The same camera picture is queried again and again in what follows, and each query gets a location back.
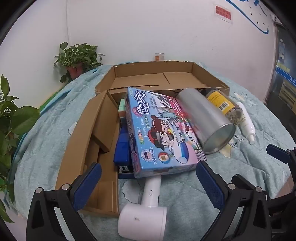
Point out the small glass jar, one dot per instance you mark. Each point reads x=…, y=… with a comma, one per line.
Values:
x=159, y=56

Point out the blue cartoon board game box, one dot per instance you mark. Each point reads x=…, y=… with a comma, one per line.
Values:
x=159, y=129

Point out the blue stapler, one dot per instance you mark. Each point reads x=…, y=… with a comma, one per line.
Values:
x=121, y=150

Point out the teal printed blanket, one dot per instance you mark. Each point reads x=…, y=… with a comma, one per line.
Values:
x=185, y=199

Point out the blue wall decal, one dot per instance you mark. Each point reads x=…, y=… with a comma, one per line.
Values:
x=256, y=20

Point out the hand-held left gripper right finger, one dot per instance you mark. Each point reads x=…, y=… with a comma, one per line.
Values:
x=208, y=183

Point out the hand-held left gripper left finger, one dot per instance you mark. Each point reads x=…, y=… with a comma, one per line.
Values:
x=89, y=183

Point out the white hair dryer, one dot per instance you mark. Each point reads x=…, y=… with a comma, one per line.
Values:
x=141, y=220

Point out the white wall conduit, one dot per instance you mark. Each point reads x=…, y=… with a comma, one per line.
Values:
x=68, y=23

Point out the small potted plant red pot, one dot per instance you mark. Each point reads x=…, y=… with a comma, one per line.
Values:
x=76, y=58

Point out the dark glass door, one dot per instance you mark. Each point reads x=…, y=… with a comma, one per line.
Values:
x=283, y=64

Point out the brown cardboard box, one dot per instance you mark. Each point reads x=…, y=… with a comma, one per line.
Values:
x=76, y=148

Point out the white squeeze tube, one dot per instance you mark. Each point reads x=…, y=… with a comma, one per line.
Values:
x=245, y=120

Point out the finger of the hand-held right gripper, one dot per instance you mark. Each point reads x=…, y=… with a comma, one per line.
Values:
x=242, y=182
x=277, y=151

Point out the red wall sign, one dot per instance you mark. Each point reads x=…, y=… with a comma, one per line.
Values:
x=223, y=12

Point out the clear jar with yellow label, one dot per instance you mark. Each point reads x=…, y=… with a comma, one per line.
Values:
x=222, y=102

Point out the silver tin can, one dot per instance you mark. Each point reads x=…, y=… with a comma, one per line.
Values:
x=203, y=115

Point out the large leafy green plant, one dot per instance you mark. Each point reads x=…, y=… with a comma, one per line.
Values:
x=13, y=120

